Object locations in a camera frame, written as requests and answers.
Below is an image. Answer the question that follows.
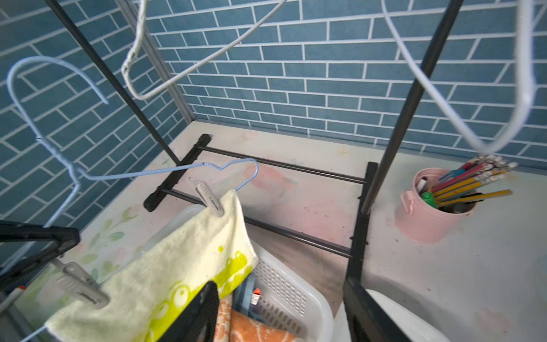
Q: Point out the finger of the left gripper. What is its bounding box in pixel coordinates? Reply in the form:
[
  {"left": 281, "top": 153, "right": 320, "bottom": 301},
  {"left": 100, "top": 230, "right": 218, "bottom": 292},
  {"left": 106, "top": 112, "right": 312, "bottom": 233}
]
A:
[
  {"left": 1, "top": 240, "right": 80, "bottom": 291},
  {"left": 1, "top": 220, "right": 81, "bottom": 243}
]

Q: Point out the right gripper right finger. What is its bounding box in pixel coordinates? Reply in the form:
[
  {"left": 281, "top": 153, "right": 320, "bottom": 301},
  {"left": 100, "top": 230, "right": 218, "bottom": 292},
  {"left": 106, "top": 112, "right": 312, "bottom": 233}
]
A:
[{"left": 343, "top": 277, "right": 402, "bottom": 341}]

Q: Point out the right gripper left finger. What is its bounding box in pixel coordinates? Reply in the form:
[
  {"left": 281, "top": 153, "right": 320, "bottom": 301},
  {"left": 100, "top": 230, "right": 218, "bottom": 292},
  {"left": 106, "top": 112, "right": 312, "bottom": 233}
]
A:
[{"left": 159, "top": 281, "right": 220, "bottom": 342}]

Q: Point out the orange patterned towel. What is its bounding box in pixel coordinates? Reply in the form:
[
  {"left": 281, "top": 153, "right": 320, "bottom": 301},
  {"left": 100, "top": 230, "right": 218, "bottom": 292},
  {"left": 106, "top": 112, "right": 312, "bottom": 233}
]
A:
[{"left": 214, "top": 295, "right": 303, "bottom": 342}]

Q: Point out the blue patterned towel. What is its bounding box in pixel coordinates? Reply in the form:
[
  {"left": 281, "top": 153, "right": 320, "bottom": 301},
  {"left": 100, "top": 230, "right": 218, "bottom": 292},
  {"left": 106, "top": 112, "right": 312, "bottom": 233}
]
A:
[{"left": 232, "top": 273, "right": 263, "bottom": 322}]

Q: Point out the yellow green patterned towel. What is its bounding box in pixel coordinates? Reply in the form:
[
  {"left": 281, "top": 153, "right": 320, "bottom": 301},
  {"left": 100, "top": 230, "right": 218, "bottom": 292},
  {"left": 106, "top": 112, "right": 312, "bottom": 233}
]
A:
[{"left": 45, "top": 190, "right": 259, "bottom": 341}]

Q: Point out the white clothespin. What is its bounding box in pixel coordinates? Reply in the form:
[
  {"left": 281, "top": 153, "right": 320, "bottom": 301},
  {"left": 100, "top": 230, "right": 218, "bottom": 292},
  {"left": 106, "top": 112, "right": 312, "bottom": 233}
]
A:
[
  {"left": 187, "top": 178, "right": 224, "bottom": 217},
  {"left": 51, "top": 259, "right": 110, "bottom": 309}
]

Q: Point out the light blue wire hanger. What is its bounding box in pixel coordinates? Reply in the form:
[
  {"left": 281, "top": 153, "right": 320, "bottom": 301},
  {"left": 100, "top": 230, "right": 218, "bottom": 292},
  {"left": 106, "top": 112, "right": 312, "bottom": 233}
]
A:
[{"left": 0, "top": 55, "right": 260, "bottom": 342}]

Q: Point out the white wire hanger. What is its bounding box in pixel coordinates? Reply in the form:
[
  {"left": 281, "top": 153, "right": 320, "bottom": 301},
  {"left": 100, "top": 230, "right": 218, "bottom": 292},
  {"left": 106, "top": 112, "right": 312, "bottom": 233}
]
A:
[
  {"left": 120, "top": 0, "right": 288, "bottom": 102},
  {"left": 366, "top": 1, "right": 546, "bottom": 159}
]

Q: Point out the white perforated plastic basket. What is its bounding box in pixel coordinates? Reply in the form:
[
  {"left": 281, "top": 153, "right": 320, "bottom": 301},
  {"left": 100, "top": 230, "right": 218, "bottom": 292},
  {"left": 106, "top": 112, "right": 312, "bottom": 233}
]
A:
[{"left": 140, "top": 203, "right": 335, "bottom": 342}]

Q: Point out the pink pencil cup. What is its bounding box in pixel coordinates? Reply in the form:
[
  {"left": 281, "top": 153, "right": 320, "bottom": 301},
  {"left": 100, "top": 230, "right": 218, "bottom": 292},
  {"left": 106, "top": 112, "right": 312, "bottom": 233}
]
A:
[{"left": 394, "top": 154, "right": 520, "bottom": 245}]

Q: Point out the black metal clothes rack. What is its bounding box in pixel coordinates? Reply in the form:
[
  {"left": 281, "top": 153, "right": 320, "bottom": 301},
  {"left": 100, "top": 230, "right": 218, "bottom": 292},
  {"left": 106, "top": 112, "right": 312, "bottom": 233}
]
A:
[{"left": 44, "top": 0, "right": 465, "bottom": 283}]

